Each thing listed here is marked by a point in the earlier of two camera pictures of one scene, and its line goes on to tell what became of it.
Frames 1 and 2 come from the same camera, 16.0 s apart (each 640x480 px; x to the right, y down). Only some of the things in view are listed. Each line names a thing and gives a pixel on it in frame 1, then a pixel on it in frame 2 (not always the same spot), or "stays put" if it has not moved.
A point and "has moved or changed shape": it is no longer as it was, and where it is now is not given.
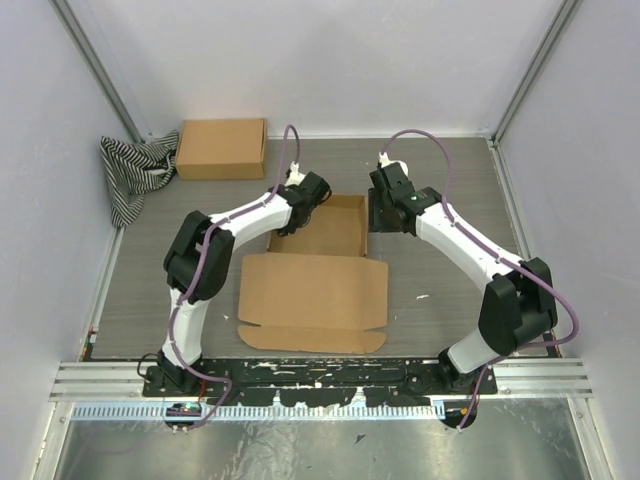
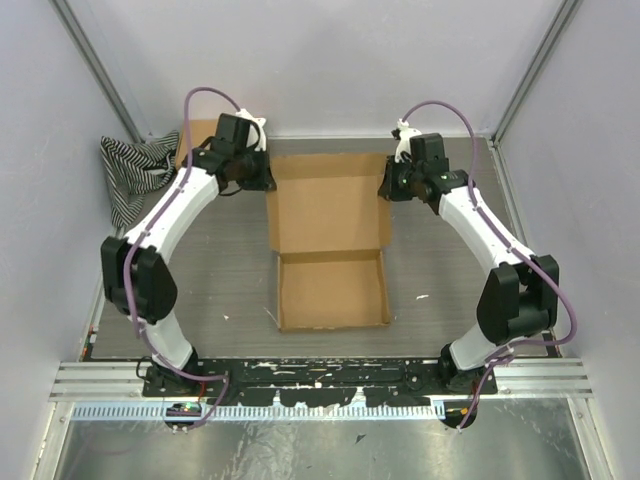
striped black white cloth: x=136 y=169 stays put
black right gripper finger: x=380 y=217 → x=390 y=186
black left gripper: x=287 y=230 → x=266 y=181
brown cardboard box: x=316 y=289 has moved or changed shape
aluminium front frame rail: x=124 y=381 stays put
